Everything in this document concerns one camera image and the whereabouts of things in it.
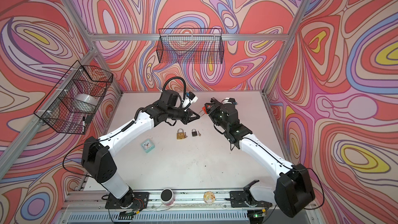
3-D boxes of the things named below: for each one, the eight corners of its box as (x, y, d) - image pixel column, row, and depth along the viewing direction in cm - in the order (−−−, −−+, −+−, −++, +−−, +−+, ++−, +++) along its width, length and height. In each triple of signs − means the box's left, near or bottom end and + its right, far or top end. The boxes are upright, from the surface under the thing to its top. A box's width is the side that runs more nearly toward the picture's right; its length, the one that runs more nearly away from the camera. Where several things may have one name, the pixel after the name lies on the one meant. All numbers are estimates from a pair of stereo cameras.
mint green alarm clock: (141, 146, 93) (139, 144, 91) (149, 140, 96) (148, 138, 94) (147, 153, 90) (146, 151, 88) (155, 147, 93) (154, 144, 91)
